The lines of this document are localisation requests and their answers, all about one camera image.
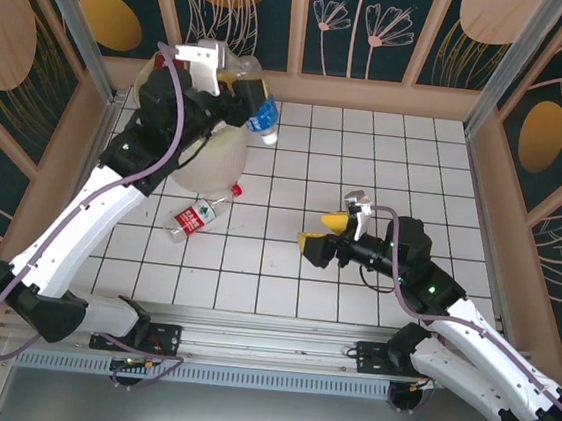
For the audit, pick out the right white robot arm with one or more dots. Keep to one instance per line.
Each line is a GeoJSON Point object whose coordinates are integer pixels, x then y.
{"type": "Point", "coordinates": [469, 381]}

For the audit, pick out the red label water bottle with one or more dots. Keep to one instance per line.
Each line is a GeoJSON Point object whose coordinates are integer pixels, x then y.
{"type": "Point", "coordinates": [192, 216]}

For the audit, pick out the aluminium side rail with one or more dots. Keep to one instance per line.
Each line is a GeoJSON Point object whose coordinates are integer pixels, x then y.
{"type": "Point", "coordinates": [491, 217]}
{"type": "Point", "coordinates": [104, 121]}

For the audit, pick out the blue label Pocari bottle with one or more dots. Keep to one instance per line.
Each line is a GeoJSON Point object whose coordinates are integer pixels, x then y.
{"type": "Point", "coordinates": [266, 116]}

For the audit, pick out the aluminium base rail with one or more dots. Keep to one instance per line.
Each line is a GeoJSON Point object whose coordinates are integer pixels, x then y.
{"type": "Point", "coordinates": [272, 345]}

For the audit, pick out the cream plastic bin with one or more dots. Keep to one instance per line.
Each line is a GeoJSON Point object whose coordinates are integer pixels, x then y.
{"type": "Point", "coordinates": [221, 159]}

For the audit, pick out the aluminium corner post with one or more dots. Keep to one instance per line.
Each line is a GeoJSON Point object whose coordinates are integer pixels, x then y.
{"type": "Point", "coordinates": [75, 18]}
{"type": "Point", "coordinates": [513, 59]}

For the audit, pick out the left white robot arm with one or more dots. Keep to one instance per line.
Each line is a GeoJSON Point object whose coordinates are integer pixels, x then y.
{"type": "Point", "coordinates": [73, 229]}

